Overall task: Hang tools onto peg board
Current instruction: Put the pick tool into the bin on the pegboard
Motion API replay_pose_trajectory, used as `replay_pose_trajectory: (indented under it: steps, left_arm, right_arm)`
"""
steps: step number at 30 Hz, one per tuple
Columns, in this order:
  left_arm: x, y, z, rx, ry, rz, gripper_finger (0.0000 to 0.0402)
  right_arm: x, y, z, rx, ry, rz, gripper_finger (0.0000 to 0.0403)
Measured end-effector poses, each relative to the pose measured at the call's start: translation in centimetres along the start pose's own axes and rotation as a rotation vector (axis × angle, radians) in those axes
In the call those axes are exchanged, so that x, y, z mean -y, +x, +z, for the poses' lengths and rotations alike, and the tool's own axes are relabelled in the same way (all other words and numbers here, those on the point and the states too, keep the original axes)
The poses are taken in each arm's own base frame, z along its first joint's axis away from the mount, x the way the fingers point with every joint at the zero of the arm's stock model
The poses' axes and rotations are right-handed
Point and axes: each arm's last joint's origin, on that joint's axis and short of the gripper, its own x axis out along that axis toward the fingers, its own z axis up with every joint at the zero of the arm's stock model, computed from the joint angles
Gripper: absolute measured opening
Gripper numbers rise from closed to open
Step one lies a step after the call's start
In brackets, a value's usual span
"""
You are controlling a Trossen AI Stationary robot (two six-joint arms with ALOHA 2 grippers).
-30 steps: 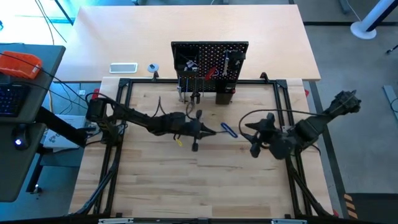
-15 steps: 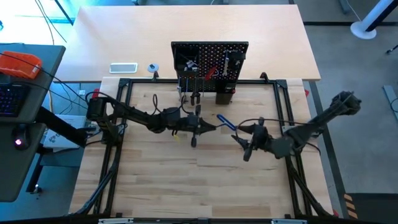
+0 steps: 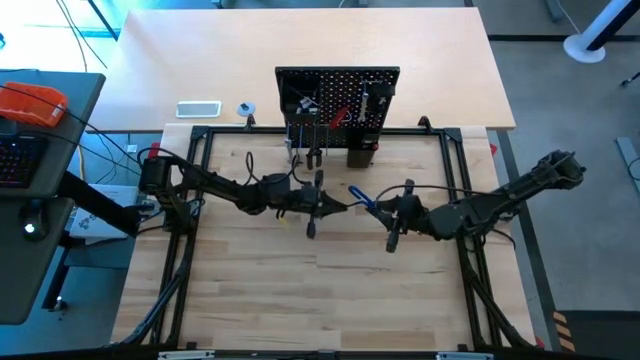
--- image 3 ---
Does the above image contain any tall black pegboard bin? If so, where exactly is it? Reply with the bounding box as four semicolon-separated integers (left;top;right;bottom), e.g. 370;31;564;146
346;129;384;169

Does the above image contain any black keyboard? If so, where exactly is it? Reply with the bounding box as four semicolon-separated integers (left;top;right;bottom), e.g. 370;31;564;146
0;133;47;189

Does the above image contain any light wooden desk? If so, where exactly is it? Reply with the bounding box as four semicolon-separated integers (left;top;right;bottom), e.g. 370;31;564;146
88;6;518;134

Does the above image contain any grey side desk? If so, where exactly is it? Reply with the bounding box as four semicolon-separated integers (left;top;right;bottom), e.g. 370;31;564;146
0;68;108;326

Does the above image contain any large black pegboard bin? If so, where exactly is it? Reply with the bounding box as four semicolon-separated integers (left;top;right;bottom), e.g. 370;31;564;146
278;69;324;126

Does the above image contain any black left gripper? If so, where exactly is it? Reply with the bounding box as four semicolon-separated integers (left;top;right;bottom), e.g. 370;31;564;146
269;168;350;241

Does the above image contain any black computer mouse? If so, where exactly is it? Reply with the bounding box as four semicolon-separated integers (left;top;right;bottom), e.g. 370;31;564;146
18;197;50;243

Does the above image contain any black camera cable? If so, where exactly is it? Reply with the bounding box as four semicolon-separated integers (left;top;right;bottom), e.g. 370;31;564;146
375;183;484;202
243;151;266;187

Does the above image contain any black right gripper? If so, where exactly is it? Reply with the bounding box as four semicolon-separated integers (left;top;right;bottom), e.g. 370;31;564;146
367;178;432;254

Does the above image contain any black aluminium table frame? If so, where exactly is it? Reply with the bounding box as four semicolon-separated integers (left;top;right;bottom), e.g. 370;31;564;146
113;114;541;354

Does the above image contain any black perforated pegboard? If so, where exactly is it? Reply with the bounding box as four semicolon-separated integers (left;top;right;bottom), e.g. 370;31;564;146
274;65;401;169

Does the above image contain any blue T-handle hex key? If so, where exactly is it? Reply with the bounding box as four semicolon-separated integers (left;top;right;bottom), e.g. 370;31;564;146
345;184;379;214

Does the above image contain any white rectangular device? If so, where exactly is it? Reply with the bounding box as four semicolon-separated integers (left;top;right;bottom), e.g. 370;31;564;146
175;99;223;120

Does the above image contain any silver metal bracket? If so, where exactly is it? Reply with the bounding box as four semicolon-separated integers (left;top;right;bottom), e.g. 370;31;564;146
435;351;495;360
157;349;217;360

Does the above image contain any grey floor rail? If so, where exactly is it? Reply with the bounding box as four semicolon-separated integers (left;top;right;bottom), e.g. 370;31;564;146
615;135;640;197

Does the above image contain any orange case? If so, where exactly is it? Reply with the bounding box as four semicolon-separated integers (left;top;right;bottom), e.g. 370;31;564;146
0;81;70;129

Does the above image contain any black white floor stand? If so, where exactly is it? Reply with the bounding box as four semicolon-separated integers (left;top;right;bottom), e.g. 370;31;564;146
562;0;640;65

